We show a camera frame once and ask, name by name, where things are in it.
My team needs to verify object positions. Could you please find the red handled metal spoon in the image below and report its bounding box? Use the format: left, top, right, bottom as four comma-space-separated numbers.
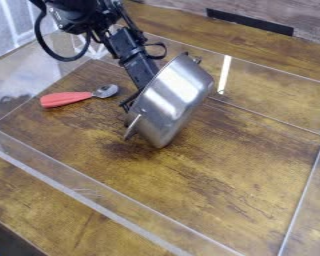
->
40, 84, 119, 108

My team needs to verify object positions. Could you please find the clear acrylic corner bracket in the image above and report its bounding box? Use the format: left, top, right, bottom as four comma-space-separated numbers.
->
71, 35, 110, 59

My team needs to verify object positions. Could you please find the black cable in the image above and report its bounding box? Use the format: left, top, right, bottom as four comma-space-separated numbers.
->
34, 9, 94, 63

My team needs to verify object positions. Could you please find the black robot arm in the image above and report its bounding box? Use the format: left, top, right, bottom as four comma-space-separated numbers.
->
30, 0, 167, 111

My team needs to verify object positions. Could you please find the black wall strip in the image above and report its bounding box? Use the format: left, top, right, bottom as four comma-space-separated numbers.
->
206, 8, 294, 36

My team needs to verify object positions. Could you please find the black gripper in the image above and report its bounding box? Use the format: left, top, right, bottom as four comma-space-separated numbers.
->
102, 27, 159, 112

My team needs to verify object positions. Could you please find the silver steel pot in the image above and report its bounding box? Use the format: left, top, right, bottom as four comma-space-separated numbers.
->
124, 53, 215, 148

